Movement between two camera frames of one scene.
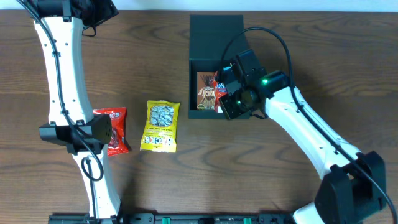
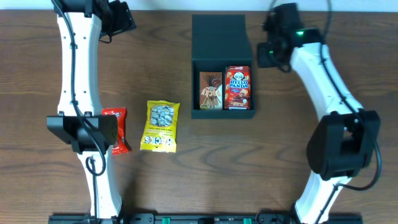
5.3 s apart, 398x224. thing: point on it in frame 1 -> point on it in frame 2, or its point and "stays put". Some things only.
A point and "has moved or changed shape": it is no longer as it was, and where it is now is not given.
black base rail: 175,218 stays put
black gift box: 210,35 stays put
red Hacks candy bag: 118,145 stays put
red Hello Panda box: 220,90 has moved or changed shape
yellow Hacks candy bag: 159,133 stays put
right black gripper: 224,76 -> 265,55
